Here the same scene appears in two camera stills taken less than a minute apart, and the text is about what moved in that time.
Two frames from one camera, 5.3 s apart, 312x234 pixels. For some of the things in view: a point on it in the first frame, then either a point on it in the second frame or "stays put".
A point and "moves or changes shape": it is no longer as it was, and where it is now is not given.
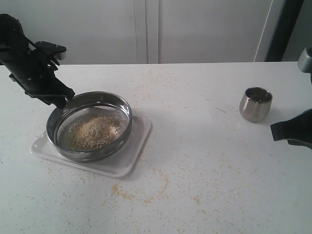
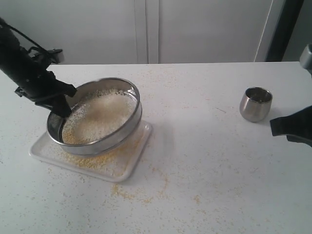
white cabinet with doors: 140,31 stays put
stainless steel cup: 255,104 stays put
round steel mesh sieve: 93,126 moves or changes shape
